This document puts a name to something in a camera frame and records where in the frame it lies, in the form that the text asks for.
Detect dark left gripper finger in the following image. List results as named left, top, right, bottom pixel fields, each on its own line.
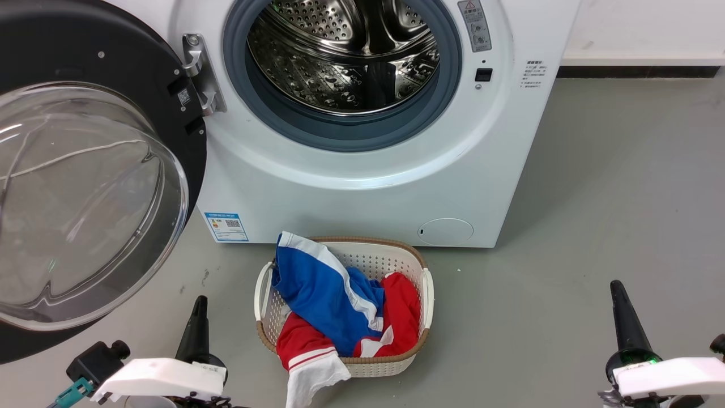
left=176, top=296, right=201, bottom=361
left=193, top=296, right=211, bottom=361

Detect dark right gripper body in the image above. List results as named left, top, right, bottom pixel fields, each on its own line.
left=605, top=348, right=663, bottom=387

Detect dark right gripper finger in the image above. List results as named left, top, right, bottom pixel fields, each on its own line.
left=616, top=280, right=654, bottom=353
left=610, top=280, right=635, bottom=353

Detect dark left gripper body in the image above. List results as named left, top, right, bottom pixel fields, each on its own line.
left=170, top=352, right=233, bottom=408

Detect black round glass washer door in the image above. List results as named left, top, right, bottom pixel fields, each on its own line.
left=0, top=0, right=208, bottom=364

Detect white front-load washing machine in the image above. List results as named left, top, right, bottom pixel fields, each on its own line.
left=102, top=0, right=582, bottom=249

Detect silver metal door hinge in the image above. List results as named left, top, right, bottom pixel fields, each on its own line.
left=181, top=33, right=228, bottom=117

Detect blue energy label sticker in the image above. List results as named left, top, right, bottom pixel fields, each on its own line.
left=203, top=212, right=249, bottom=243

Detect blue garment with white stripe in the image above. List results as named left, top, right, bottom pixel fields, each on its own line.
left=271, top=231, right=386, bottom=358

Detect teal connector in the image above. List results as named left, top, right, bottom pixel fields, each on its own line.
left=48, top=378, right=95, bottom=408

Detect white plastic laundry basket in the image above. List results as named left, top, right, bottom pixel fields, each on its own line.
left=254, top=236, right=436, bottom=379

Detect red garment with white trim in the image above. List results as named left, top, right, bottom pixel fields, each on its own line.
left=276, top=271, right=422, bottom=408

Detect round white filter cover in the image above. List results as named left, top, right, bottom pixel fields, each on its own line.
left=417, top=218, right=475, bottom=247

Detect black baseboard strip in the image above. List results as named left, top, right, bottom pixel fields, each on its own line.
left=557, top=66, right=721, bottom=79

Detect small printed text sticker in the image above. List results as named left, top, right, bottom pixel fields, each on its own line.
left=519, top=59, right=548, bottom=89

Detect grey warning sticker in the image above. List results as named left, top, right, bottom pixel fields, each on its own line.
left=457, top=0, right=493, bottom=53

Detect white floor cable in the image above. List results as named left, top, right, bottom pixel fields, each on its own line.
left=0, top=139, right=149, bottom=182

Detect white wall ledge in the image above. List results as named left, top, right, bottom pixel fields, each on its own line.
left=561, top=51, right=725, bottom=67

